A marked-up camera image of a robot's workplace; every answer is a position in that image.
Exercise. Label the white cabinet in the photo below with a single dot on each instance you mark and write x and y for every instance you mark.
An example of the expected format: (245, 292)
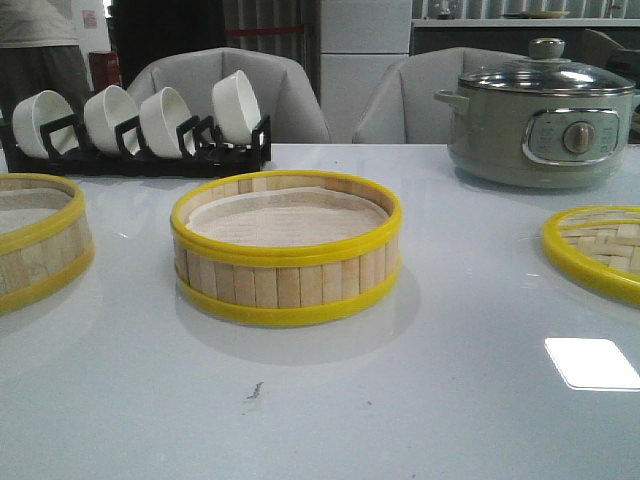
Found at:
(358, 41)

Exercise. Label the black dish rack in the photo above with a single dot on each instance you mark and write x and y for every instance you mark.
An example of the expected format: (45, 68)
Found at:
(203, 153)

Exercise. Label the person in beige shirt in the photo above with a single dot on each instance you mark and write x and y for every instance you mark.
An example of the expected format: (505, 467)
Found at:
(40, 51)

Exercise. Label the woven bamboo steamer lid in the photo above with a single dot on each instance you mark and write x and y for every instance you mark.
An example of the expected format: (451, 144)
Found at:
(598, 247)

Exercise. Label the bamboo steamer basket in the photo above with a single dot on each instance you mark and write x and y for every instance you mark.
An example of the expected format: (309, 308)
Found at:
(287, 286)
(42, 258)

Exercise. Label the white liner in basket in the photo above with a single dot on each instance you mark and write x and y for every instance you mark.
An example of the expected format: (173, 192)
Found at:
(26, 206)
(292, 217)

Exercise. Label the red fire extinguisher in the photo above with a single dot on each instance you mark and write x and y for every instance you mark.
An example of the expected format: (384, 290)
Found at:
(104, 69)

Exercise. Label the white bowl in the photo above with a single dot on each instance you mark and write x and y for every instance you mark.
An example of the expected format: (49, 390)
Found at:
(33, 112)
(103, 112)
(236, 108)
(160, 116)

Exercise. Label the grey shelf counter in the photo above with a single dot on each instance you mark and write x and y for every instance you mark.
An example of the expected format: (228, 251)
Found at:
(513, 35)

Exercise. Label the glass pot lid with knob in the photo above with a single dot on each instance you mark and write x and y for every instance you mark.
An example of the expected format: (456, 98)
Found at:
(546, 72)

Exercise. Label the right grey chair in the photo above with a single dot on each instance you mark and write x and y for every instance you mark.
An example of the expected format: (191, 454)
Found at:
(403, 109)

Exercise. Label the grey-green electric cooking pot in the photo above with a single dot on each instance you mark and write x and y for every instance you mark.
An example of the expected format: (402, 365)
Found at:
(537, 140)

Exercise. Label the white liner in center basket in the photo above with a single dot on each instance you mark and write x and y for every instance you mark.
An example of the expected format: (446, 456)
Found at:
(292, 217)

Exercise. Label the white liner in left basket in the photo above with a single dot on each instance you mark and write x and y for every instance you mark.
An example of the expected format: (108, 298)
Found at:
(26, 206)

